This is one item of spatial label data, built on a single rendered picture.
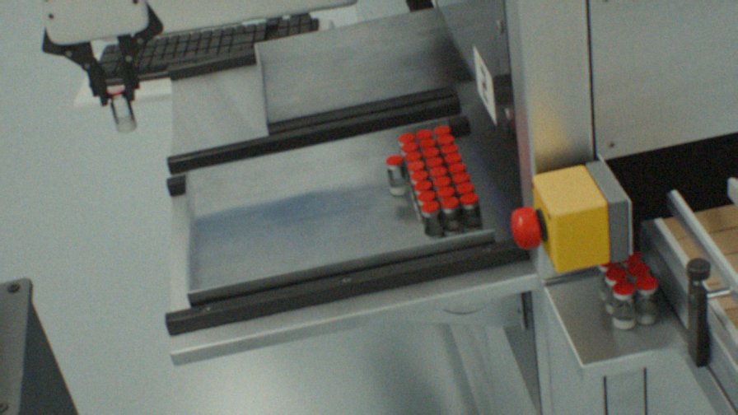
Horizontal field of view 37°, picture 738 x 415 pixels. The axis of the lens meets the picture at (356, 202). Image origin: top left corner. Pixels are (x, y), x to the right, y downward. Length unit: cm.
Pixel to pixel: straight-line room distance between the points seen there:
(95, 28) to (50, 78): 297
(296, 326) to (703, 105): 47
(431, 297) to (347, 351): 131
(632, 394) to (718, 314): 29
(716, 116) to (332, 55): 74
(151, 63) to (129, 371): 90
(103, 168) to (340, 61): 181
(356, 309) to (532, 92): 31
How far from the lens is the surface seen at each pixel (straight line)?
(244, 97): 165
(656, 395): 135
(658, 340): 112
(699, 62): 111
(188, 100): 168
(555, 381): 128
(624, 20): 106
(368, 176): 139
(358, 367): 244
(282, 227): 133
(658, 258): 115
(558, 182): 107
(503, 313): 135
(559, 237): 104
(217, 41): 197
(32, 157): 360
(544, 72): 105
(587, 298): 116
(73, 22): 113
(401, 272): 119
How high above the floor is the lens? 162
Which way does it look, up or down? 33 degrees down
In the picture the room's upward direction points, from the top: 11 degrees counter-clockwise
